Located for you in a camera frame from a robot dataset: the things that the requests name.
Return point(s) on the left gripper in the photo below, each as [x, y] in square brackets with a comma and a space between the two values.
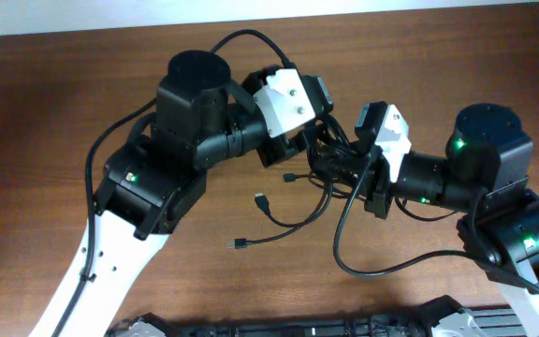
[284, 144]

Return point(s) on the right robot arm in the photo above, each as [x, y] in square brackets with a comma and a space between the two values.
[483, 175]

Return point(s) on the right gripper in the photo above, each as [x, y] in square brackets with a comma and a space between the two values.
[378, 189]

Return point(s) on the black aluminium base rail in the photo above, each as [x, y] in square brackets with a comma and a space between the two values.
[443, 316]

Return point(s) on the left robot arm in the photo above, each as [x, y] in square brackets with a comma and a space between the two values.
[199, 118]

